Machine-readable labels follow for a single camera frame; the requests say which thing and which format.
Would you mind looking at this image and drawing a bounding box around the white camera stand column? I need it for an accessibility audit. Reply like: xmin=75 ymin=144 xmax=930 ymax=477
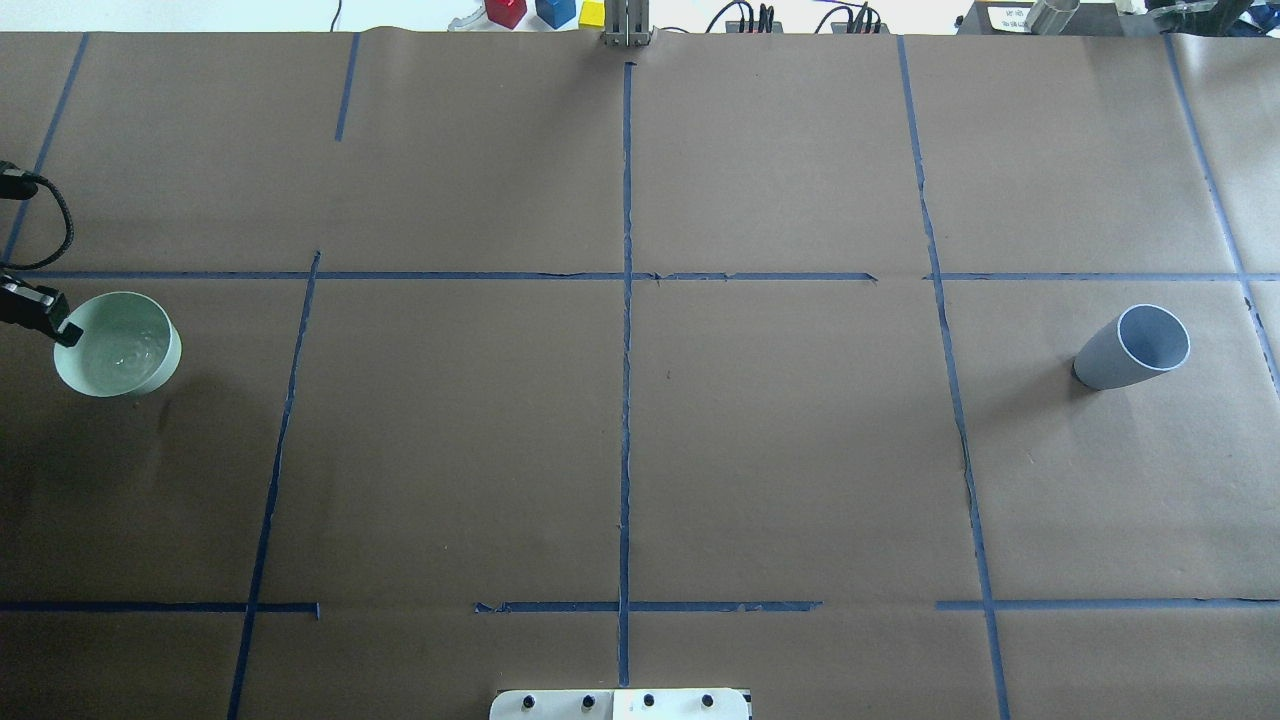
xmin=488 ymin=687 xmax=753 ymax=719

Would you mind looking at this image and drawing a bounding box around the small metal cup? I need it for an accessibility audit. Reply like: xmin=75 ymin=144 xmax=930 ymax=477
xmin=1024 ymin=0 xmax=1082 ymax=36

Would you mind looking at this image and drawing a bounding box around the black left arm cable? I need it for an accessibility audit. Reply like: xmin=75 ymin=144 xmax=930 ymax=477
xmin=0 ymin=160 xmax=76 ymax=272

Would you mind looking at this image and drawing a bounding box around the red cube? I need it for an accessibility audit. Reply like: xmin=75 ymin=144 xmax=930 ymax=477
xmin=483 ymin=0 xmax=527 ymax=29

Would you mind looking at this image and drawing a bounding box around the mint green bowl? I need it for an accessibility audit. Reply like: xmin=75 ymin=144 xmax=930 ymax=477
xmin=52 ymin=291 xmax=183 ymax=398

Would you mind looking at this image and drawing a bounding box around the black power strip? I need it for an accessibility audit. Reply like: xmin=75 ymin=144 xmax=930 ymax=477
xmin=844 ymin=3 xmax=884 ymax=35
xmin=716 ymin=1 xmax=785 ymax=35

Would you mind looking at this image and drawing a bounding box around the yellow cube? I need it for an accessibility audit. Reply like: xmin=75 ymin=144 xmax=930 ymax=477
xmin=579 ymin=0 xmax=605 ymax=29

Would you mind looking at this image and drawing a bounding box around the aluminium frame post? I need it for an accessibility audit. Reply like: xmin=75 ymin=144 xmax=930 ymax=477
xmin=602 ymin=0 xmax=654 ymax=47

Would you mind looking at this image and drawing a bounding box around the blue cube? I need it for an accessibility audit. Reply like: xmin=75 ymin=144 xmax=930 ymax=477
xmin=534 ymin=0 xmax=579 ymax=29

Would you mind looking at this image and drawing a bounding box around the blue-grey plastic cup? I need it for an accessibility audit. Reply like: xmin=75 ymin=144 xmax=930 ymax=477
xmin=1071 ymin=304 xmax=1190 ymax=391

